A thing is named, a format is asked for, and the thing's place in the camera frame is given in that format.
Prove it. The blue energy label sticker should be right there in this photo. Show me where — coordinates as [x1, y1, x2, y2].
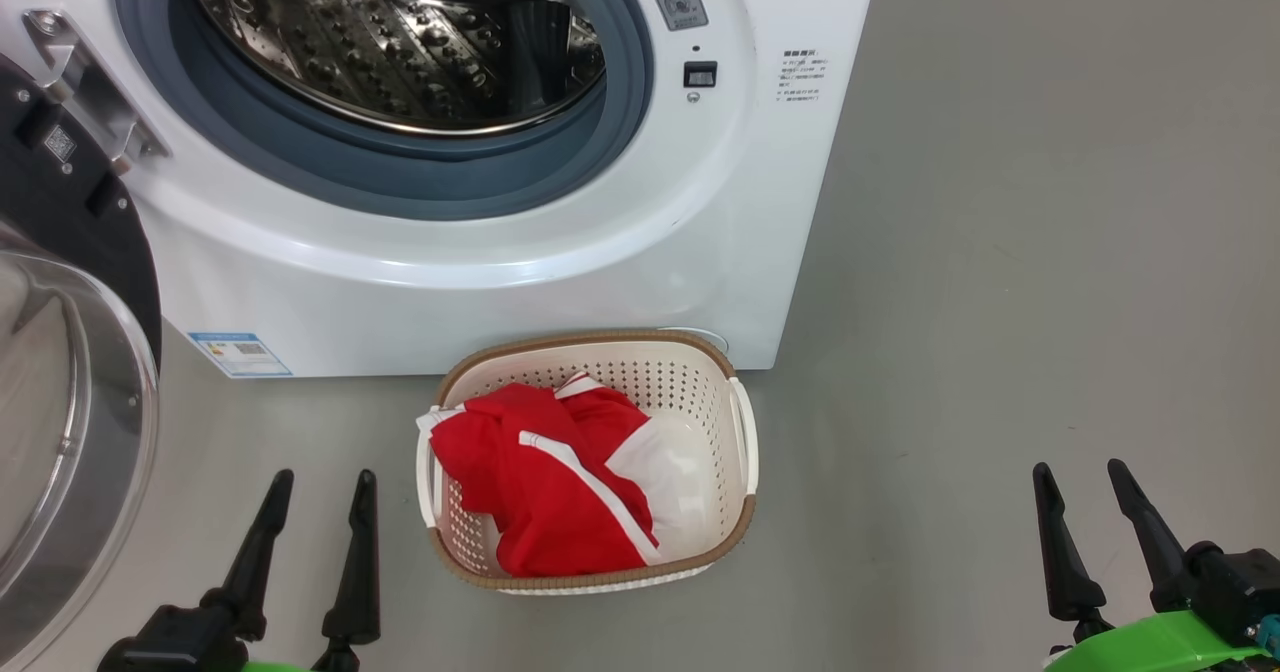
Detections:
[188, 330, 294, 380]

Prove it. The grey rubber door gasket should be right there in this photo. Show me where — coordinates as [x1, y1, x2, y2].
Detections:
[110, 0, 656, 221]

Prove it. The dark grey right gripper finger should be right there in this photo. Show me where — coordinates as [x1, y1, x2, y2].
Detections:
[1032, 462, 1109, 623]
[1106, 458, 1196, 613]

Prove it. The printed text warning sticker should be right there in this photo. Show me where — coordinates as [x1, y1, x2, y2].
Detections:
[778, 47, 829, 103]

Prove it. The metal door hinge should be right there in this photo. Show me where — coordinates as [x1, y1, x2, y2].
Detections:
[22, 10, 171, 168]

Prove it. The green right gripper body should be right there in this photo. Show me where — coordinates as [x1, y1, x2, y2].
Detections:
[1043, 610, 1271, 672]

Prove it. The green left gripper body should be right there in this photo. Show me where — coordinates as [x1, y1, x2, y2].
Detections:
[240, 645, 366, 672]

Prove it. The round white filter cover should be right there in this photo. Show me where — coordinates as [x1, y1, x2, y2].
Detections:
[655, 327, 731, 355]

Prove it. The black round glass washer door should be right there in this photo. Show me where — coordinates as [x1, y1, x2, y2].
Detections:
[0, 52, 163, 672]

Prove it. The cream perforated laundry basket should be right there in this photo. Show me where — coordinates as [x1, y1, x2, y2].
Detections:
[415, 329, 761, 595]

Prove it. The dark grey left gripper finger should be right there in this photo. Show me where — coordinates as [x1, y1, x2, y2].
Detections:
[200, 469, 296, 643]
[320, 469, 382, 648]

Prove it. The white front-load washing machine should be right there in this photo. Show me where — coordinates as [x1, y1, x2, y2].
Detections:
[0, 0, 883, 380]

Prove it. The red and white garment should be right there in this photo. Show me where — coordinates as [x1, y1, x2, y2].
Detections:
[425, 372, 716, 578]

